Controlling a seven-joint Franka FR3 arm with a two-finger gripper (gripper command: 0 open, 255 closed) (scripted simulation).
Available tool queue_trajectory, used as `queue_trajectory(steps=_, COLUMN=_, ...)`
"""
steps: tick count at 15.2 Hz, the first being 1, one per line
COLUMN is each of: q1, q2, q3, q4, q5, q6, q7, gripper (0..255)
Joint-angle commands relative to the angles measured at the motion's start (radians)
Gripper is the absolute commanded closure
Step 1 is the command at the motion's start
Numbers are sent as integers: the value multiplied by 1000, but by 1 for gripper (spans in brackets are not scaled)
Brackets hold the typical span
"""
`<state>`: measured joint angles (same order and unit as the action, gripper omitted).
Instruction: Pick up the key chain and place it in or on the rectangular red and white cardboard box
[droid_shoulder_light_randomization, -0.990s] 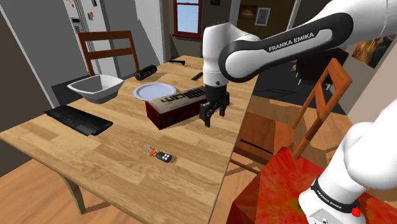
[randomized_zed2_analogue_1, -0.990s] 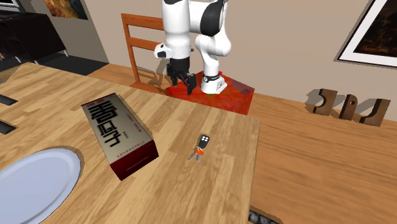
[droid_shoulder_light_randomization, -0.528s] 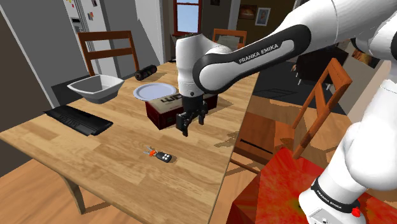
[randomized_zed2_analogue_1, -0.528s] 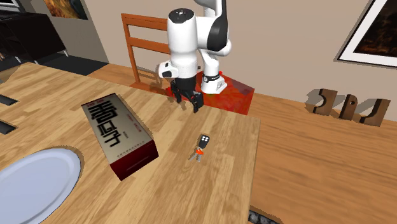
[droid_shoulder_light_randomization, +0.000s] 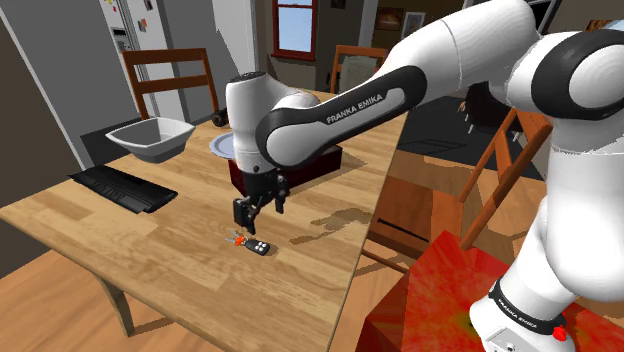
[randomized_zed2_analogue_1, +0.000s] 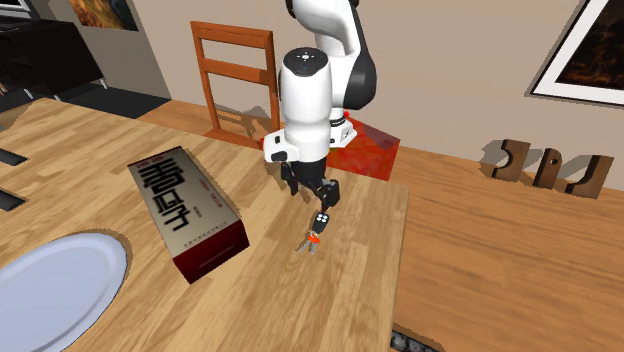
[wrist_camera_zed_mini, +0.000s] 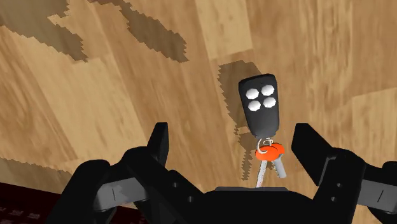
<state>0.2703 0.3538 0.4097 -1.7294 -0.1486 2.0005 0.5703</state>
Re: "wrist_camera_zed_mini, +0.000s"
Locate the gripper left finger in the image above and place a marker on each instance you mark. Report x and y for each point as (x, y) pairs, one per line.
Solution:
(145, 173)

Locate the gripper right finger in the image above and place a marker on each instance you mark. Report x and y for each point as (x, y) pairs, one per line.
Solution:
(338, 173)

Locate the black key fob with keys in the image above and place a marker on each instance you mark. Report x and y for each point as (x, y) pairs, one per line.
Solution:
(262, 105)

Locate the dark red patterned rug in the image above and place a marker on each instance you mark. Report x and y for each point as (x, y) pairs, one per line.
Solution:
(24, 206)

